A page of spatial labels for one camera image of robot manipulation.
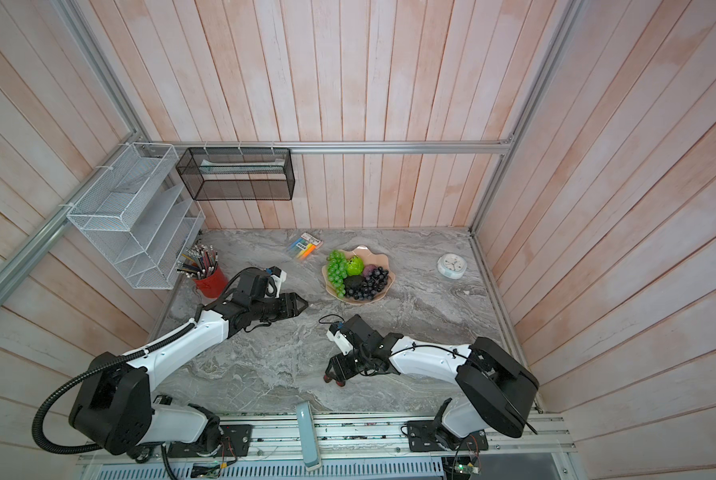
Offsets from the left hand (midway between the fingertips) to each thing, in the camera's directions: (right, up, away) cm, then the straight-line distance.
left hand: (301, 311), depth 85 cm
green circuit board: (+42, -35, -15) cm, 57 cm away
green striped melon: (+16, +13, +16) cm, 26 cm away
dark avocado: (+16, +7, +14) cm, 22 cm away
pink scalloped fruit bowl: (+21, +16, +23) cm, 35 cm away
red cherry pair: (+11, -20, -3) cm, 23 cm away
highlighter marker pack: (-3, +20, +29) cm, 36 cm away
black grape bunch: (+22, +7, +11) cm, 25 cm away
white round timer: (+51, +12, +22) cm, 57 cm away
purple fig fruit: (+20, +11, +16) cm, 28 cm away
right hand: (+9, -16, -2) cm, 19 cm away
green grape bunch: (+10, +11, +13) cm, 20 cm away
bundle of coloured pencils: (-32, +14, +6) cm, 35 cm away
